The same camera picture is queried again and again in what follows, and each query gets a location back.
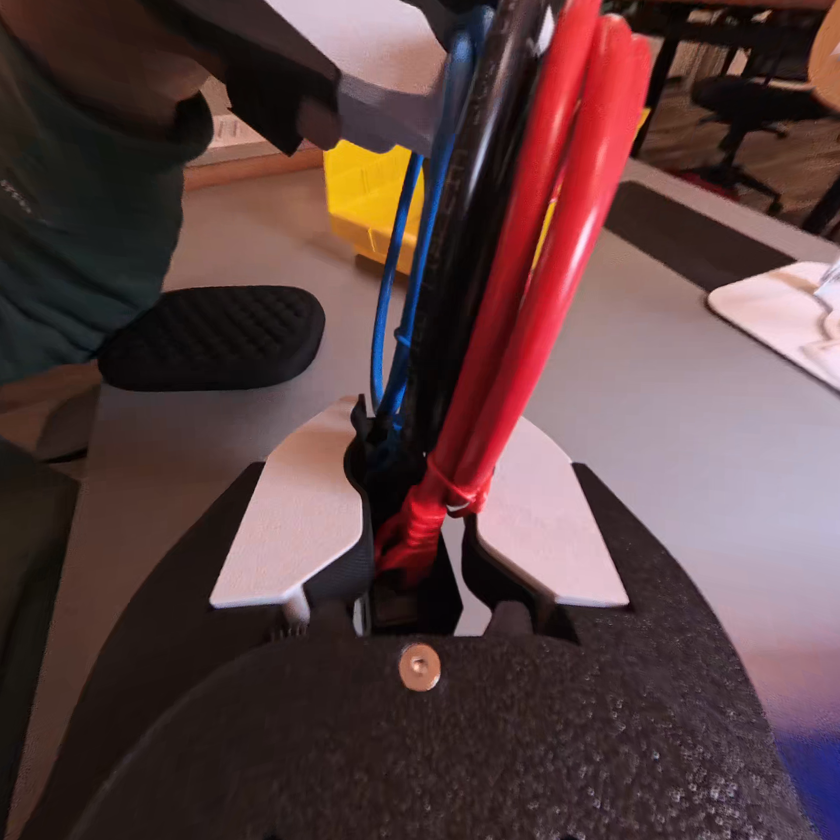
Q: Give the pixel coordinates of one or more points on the black office chair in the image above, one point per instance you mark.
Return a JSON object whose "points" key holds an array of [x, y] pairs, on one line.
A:
{"points": [[741, 105]]}

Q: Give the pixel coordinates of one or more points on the black chair armrest pad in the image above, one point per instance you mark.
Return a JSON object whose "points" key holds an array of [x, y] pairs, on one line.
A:
{"points": [[210, 338]]}

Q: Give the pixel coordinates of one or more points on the white metal base plate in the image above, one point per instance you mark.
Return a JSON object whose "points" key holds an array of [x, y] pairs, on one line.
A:
{"points": [[768, 308]]}

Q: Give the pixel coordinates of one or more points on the person's left hand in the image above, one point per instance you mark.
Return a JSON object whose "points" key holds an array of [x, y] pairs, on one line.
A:
{"points": [[275, 98]]}

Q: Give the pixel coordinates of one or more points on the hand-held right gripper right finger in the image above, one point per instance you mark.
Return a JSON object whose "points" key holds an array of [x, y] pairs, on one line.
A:
{"points": [[544, 531]]}

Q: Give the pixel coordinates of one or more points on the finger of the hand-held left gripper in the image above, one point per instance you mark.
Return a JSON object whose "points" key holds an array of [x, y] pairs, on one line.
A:
{"points": [[380, 39]]}

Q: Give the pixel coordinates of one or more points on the yellow plastic bin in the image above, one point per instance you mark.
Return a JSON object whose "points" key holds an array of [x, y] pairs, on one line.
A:
{"points": [[367, 197]]}

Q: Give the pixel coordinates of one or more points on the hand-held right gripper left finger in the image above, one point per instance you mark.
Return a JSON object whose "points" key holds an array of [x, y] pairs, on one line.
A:
{"points": [[289, 525]]}

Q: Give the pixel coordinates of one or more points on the person's green sweater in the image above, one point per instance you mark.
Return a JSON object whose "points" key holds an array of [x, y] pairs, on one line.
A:
{"points": [[79, 262]]}

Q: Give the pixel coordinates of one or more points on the tan round board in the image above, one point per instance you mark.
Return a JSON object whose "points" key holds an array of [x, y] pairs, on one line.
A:
{"points": [[827, 65]]}

